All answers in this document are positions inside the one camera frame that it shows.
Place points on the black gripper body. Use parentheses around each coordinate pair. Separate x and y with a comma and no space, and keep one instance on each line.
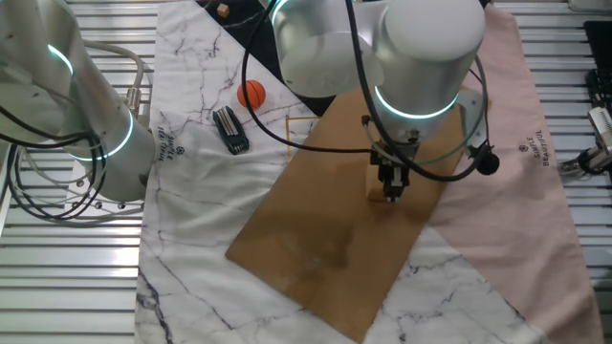
(382,160)

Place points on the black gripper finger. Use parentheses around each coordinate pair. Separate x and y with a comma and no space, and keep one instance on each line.
(385,184)

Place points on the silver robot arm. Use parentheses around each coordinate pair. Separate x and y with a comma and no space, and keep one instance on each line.
(430,57)

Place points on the brown fibreboard sheet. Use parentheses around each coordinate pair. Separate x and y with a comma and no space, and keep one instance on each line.
(325,239)

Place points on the orange mini basketball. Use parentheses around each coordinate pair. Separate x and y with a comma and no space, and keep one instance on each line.
(258,93)

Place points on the dark green hex key set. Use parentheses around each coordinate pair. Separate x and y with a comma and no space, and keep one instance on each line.
(231,130)

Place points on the marble pink black cloth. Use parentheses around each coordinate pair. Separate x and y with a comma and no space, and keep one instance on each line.
(201,229)

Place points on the small wooden cube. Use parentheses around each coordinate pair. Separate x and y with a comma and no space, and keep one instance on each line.
(223,10)

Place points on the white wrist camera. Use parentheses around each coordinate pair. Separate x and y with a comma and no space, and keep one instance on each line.
(471,114)

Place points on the grey camera on black clamp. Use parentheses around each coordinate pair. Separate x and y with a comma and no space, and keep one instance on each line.
(603,129)

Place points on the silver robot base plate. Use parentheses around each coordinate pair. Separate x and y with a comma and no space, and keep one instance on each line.
(88,198)

